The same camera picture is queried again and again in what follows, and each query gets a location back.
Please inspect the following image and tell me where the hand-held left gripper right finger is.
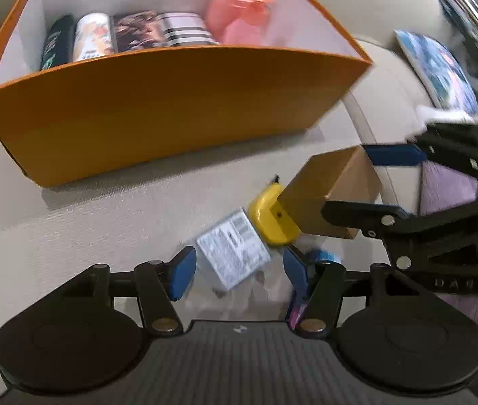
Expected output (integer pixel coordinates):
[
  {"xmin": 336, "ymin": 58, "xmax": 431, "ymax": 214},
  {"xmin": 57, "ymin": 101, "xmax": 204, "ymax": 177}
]
[{"xmin": 284, "ymin": 247, "xmax": 417, "ymax": 334}]

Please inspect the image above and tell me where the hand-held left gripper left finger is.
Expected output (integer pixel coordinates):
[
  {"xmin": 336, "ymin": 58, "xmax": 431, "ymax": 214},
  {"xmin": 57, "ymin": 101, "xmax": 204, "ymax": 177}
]
[{"xmin": 62, "ymin": 245, "xmax": 197, "ymax": 334}]

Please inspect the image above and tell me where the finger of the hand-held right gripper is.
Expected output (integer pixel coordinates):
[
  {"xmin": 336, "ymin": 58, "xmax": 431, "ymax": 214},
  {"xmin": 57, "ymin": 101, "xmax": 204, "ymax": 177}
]
[
  {"xmin": 322, "ymin": 194, "xmax": 478, "ymax": 258},
  {"xmin": 363, "ymin": 123, "xmax": 478, "ymax": 203}
]

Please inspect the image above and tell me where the white labelled packet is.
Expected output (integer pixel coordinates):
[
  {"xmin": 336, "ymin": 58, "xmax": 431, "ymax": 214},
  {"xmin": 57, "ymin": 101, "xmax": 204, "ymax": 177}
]
[{"xmin": 196, "ymin": 210, "xmax": 272, "ymax": 291}]

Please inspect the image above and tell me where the small brown cardboard box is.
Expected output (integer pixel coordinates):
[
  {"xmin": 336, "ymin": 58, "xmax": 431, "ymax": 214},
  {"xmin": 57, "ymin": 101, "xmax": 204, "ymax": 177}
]
[{"xmin": 277, "ymin": 145, "xmax": 383, "ymax": 240}]

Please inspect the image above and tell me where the orange cardboard storage box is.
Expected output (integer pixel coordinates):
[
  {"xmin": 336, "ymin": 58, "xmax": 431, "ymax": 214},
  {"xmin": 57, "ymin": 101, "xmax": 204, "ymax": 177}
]
[{"xmin": 0, "ymin": 0, "xmax": 373, "ymax": 188}]

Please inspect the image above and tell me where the light blue packet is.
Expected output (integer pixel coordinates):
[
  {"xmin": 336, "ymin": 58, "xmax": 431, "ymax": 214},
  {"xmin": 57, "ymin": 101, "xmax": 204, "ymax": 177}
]
[{"xmin": 302, "ymin": 249, "xmax": 343, "ymax": 267}]

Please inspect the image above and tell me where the clear plastic bag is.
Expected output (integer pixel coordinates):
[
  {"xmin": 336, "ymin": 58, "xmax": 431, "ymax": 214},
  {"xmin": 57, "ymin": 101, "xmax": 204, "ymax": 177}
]
[{"xmin": 211, "ymin": 262, "xmax": 298, "ymax": 330}]

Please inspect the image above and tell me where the yellow plastic case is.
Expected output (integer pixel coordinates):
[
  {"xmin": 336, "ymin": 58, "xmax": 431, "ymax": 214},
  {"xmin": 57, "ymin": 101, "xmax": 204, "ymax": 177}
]
[{"xmin": 247, "ymin": 175, "xmax": 303, "ymax": 247}]

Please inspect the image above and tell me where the purple cloth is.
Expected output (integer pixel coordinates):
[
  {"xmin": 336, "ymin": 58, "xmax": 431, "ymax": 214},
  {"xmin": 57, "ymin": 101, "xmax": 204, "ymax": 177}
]
[{"xmin": 418, "ymin": 161, "xmax": 478, "ymax": 347}]

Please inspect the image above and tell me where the blue cover magazine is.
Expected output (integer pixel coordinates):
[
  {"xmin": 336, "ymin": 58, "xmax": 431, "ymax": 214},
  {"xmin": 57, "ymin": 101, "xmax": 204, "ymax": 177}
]
[{"xmin": 395, "ymin": 29, "xmax": 478, "ymax": 119}]

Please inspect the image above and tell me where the beige sofa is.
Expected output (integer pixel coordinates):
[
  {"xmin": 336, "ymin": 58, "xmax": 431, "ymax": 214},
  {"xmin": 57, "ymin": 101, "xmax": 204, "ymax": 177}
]
[{"xmin": 0, "ymin": 0, "xmax": 478, "ymax": 405}]

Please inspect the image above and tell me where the pink plastic bottle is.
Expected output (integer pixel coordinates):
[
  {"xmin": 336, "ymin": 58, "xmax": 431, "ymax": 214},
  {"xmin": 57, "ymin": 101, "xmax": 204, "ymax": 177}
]
[{"xmin": 205, "ymin": 0, "xmax": 275, "ymax": 46}]

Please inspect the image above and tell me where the black white striped can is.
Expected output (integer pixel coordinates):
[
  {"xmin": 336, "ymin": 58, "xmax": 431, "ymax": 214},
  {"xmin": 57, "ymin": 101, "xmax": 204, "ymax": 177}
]
[{"xmin": 157, "ymin": 12, "xmax": 219, "ymax": 48}]

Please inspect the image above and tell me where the dark printed can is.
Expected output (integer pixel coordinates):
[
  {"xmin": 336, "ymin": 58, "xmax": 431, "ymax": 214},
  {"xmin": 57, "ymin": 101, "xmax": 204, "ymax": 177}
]
[{"xmin": 111, "ymin": 10, "xmax": 168, "ymax": 53}]

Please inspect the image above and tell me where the white printed can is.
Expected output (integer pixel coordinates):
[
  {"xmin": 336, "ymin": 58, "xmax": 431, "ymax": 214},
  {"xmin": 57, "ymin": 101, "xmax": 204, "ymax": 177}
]
[{"xmin": 72, "ymin": 12, "xmax": 115, "ymax": 62}]

